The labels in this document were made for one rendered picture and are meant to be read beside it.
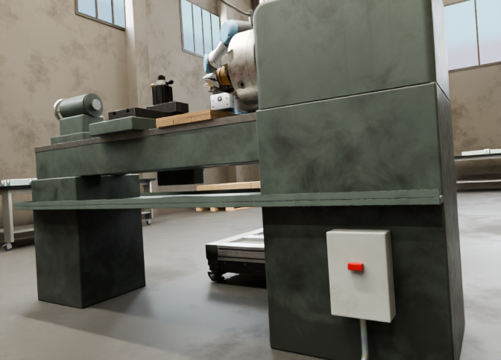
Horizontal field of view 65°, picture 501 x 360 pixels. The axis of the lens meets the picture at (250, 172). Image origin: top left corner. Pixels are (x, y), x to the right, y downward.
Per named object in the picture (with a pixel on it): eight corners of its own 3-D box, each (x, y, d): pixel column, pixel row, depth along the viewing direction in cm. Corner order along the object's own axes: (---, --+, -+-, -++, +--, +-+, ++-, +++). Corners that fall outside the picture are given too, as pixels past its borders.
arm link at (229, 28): (224, 77, 251) (255, 39, 201) (201, 77, 246) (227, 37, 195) (223, 59, 253) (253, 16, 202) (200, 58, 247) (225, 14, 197)
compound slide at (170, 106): (188, 112, 205) (188, 103, 205) (175, 111, 196) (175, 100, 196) (159, 118, 215) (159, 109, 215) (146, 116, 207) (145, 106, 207)
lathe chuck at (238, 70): (286, 105, 180) (279, 35, 178) (250, 103, 153) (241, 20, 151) (268, 108, 185) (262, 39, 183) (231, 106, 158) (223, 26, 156)
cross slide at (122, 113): (195, 124, 215) (195, 115, 215) (135, 116, 179) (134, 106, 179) (171, 127, 225) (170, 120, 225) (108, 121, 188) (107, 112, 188)
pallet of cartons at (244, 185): (234, 204, 884) (232, 182, 884) (273, 203, 830) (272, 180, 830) (193, 211, 765) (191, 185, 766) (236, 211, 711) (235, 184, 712)
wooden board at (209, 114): (256, 125, 190) (255, 117, 190) (210, 118, 159) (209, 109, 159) (206, 132, 206) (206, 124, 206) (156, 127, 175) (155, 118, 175)
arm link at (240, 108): (258, 118, 203) (257, 96, 203) (238, 118, 199) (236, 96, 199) (253, 120, 210) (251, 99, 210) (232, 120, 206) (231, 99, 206)
